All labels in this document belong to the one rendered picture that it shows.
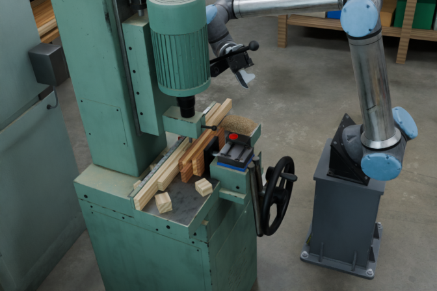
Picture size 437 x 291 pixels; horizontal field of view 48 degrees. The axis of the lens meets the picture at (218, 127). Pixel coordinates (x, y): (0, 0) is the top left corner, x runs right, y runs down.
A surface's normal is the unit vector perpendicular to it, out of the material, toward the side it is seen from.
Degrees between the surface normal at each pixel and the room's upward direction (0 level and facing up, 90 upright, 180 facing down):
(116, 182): 0
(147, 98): 90
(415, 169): 0
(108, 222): 90
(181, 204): 0
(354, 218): 90
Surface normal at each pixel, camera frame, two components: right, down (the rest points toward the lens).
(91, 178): -0.05, -0.81
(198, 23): 0.71, 0.38
